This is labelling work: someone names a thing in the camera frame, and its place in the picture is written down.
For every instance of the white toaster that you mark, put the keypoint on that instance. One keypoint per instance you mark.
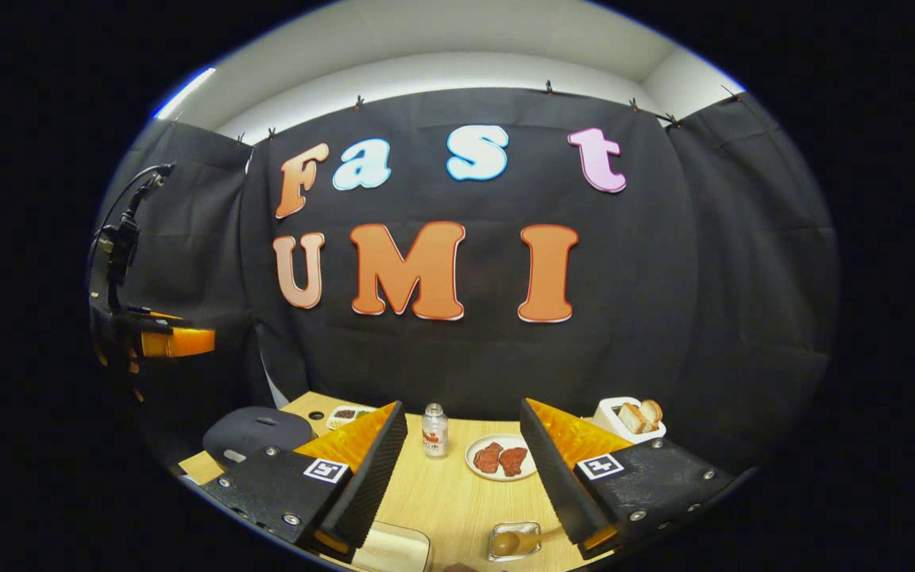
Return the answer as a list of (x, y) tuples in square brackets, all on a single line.
[(608, 417)]

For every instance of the toast bread slice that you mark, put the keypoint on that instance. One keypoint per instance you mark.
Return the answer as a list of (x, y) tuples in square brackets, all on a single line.
[(651, 413), (631, 419)]

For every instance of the clear drink bottle red label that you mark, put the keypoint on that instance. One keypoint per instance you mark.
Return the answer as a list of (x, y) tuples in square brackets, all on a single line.
[(434, 437)]

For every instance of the silver black rice cooker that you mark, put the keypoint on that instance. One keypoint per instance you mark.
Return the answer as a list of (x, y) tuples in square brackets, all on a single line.
[(259, 429)]

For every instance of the wooden spoon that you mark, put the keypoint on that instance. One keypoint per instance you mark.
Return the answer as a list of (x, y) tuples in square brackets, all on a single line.
[(505, 544)]

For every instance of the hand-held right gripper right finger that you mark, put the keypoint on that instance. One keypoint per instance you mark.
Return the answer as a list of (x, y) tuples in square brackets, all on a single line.
[(561, 477)]

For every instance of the clear plastic rice box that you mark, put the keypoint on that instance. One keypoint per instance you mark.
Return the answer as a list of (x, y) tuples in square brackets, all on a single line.
[(394, 548)]

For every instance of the white round plate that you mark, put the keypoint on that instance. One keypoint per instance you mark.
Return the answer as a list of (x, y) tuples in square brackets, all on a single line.
[(473, 477)]

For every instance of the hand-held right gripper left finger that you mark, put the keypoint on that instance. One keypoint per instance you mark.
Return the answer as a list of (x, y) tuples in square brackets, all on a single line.
[(374, 477)]

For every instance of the red meat piece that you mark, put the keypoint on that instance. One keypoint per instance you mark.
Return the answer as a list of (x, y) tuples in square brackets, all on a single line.
[(513, 461), (488, 458)]

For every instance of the white divided bean dish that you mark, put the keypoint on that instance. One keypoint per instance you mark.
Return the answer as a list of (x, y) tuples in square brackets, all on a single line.
[(344, 415)]

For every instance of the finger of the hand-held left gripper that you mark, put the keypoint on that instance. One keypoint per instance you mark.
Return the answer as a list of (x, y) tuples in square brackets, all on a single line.
[(183, 342)]

